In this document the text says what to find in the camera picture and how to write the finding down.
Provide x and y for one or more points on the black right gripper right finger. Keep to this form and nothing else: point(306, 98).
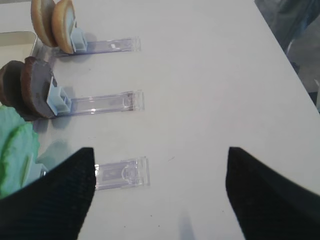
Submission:
point(267, 205)

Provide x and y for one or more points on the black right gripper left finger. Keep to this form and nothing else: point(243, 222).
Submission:
point(55, 206)

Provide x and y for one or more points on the green lettuce leaf in holder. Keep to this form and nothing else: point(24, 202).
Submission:
point(19, 146)

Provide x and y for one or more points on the rear brown meat patty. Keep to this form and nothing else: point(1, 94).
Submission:
point(10, 85)

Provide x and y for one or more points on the brown meat patty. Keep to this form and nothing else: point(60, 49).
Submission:
point(35, 79)
point(10, 85)

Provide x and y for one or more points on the front brown meat patty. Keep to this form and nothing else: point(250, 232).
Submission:
point(35, 79)

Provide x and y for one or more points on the front bread slice in holder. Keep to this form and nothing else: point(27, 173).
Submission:
point(62, 22)

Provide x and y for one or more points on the bread slice in holder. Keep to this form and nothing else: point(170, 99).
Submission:
point(62, 22)
point(41, 16)

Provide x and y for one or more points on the rear bread slice in holder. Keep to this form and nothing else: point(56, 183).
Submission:
point(41, 16)

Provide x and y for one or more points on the white rectangular tray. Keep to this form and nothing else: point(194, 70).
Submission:
point(17, 46)

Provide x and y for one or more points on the clear lettuce holder rail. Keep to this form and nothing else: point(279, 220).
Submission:
point(122, 173)

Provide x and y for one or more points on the clear patty holder rail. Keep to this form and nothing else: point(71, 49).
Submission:
point(63, 106)

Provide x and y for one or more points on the clear bread holder rail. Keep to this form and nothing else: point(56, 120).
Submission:
point(83, 47)

